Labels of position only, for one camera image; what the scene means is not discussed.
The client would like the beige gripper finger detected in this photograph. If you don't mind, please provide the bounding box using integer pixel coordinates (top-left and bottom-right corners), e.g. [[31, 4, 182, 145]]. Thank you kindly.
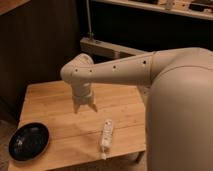
[[89, 103, 98, 112], [73, 105, 80, 114]]

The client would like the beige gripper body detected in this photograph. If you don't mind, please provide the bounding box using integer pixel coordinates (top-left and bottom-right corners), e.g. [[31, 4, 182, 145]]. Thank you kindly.
[[71, 83, 94, 105]]

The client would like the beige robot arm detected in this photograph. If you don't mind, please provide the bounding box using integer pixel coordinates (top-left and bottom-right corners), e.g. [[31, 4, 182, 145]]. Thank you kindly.
[[60, 47, 213, 171]]

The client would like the dark ceramic bowl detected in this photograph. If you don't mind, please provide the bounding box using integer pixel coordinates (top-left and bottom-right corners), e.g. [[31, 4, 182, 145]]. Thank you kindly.
[[8, 122, 50, 161]]

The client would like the wooden table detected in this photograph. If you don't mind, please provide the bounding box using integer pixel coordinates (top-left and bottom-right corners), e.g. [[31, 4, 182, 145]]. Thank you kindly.
[[8, 81, 146, 171]]

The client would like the grey metal beam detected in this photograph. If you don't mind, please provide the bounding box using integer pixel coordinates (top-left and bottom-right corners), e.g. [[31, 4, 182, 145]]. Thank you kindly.
[[80, 37, 144, 59]]

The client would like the metal vertical pole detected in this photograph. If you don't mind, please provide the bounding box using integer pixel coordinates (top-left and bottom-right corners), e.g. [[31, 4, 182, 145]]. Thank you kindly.
[[86, 0, 94, 40]]

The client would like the wooden shelf with items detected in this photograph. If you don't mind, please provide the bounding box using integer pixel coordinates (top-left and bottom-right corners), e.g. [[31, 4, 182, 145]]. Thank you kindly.
[[94, 0, 213, 21]]

